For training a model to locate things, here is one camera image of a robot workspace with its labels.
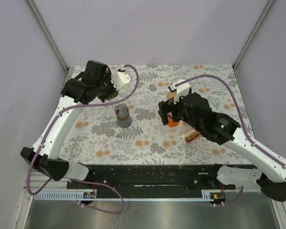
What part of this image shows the orange coffee filter pack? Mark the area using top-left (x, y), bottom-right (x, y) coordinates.
top-left (181, 129), bottom-right (201, 143)

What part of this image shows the orange glass carafe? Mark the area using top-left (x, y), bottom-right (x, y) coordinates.
top-left (167, 114), bottom-right (179, 127)

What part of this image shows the brown paper coffee filter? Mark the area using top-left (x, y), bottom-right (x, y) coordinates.
top-left (166, 92), bottom-right (175, 99)

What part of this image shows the dark green dripper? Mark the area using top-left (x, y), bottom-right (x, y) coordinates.
top-left (105, 91), bottom-right (119, 100)

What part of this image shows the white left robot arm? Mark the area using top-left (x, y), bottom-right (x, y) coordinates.
top-left (20, 61), bottom-right (129, 188)

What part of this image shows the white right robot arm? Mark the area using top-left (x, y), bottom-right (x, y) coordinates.
top-left (158, 93), bottom-right (286, 202)

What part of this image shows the floral patterned tablecloth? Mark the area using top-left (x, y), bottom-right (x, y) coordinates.
top-left (59, 64), bottom-right (253, 165)

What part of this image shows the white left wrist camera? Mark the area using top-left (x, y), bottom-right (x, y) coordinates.
top-left (111, 68), bottom-right (132, 91)

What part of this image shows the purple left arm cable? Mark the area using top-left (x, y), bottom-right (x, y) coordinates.
top-left (25, 64), bottom-right (140, 214)

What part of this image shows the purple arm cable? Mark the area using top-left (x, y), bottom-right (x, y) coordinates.
top-left (25, 64), bottom-right (140, 214)
top-left (175, 75), bottom-right (286, 207)

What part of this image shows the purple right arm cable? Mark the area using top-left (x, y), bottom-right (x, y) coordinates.
top-left (175, 75), bottom-right (286, 207)

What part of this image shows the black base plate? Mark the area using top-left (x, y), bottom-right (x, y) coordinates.
top-left (67, 165), bottom-right (223, 197)

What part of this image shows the white slotted cable duct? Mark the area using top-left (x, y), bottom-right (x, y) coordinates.
top-left (34, 189), bottom-right (215, 203)

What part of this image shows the aluminium frame rail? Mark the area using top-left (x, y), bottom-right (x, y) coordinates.
top-left (30, 172), bottom-right (261, 192)

